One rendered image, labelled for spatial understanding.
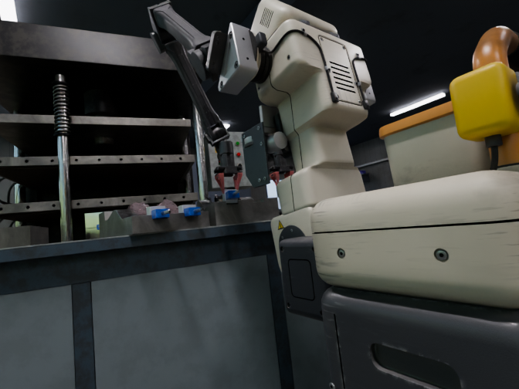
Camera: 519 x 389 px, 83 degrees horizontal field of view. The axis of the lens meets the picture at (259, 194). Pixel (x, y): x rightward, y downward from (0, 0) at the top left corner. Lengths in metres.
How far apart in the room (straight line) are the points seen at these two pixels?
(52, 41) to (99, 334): 1.60
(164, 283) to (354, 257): 0.78
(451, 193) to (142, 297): 0.93
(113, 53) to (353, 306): 1.92
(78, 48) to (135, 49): 0.30
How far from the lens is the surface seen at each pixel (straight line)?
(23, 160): 2.02
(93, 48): 2.11
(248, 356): 1.18
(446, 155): 0.50
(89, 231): 1.89
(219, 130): 1.17
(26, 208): 1.98
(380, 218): 0.36
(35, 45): 2.14
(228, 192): 1.09
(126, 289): 1.06
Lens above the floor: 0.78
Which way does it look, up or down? 6 degrees up
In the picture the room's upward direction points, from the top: 6 degrees counter-clockwise
